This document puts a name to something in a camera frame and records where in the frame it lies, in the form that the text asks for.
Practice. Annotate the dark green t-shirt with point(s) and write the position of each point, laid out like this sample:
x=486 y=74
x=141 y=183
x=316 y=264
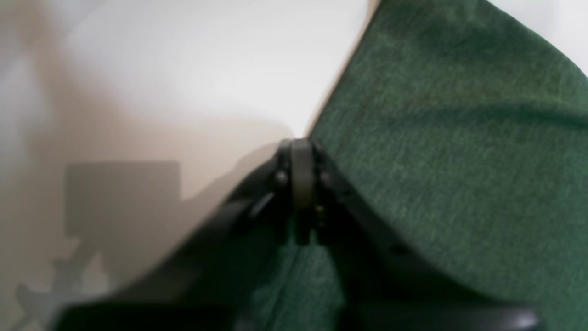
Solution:
x=468 y=132

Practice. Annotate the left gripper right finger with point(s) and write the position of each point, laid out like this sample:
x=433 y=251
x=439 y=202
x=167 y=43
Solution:
x=387 y=285

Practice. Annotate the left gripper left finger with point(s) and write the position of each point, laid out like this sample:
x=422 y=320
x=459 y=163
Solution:
x=206 y=283

